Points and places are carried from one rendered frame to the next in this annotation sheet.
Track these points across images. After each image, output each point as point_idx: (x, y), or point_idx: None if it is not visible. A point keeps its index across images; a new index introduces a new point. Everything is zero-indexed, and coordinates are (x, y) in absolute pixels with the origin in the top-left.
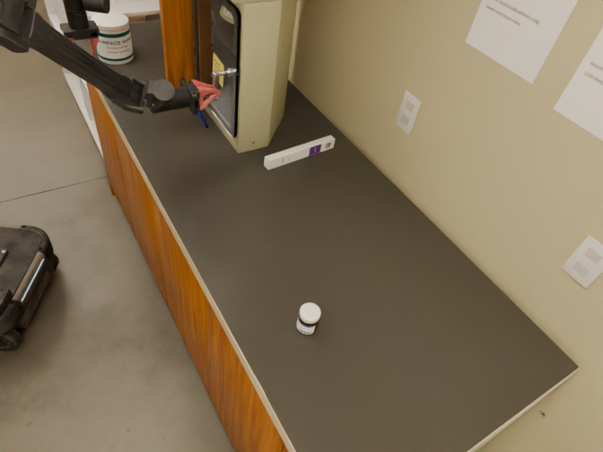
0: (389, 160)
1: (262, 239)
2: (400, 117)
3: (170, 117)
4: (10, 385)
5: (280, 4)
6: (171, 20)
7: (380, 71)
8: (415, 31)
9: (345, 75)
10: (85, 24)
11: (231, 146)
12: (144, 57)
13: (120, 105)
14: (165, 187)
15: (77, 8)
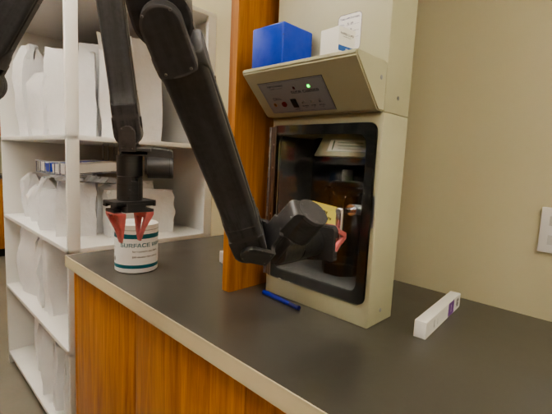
0: (542, 303)
1: None
2: (545, 239)
3: (242, 306)
4: None
5: (407, 122)
6: None
7: (488, 203)
8: (532, 144)
9: (426, 229)
10: (140, 195)
11: (349, 323)
12: (169, 265)
13: (239, 251)
14: (316, 390)
15: (136, 172)
